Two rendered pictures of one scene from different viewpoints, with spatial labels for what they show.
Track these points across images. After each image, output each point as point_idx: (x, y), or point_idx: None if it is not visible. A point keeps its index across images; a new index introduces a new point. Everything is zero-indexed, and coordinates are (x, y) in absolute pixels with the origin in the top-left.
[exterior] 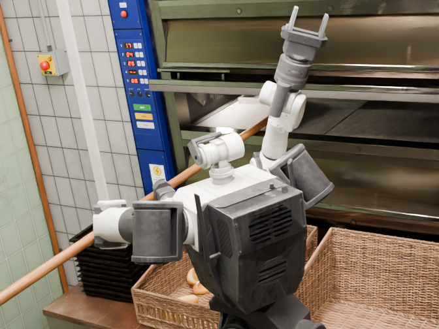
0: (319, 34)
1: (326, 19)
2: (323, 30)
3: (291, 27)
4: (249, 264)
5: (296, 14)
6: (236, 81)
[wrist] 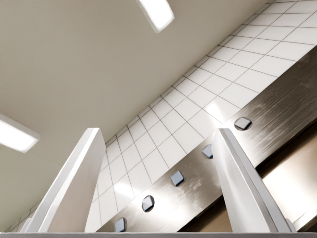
0: (259, 219)
1: (228, 136)
2: (257, 179)
3: (42, 213)
4: None
5: (88, 142)
6: None
